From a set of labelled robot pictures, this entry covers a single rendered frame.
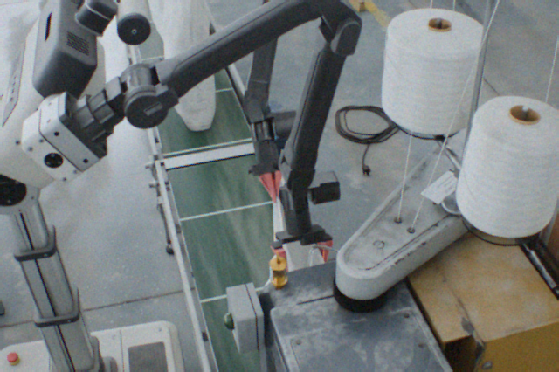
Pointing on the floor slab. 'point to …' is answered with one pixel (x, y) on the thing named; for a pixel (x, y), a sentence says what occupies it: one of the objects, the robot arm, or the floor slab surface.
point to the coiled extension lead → (364, 134)
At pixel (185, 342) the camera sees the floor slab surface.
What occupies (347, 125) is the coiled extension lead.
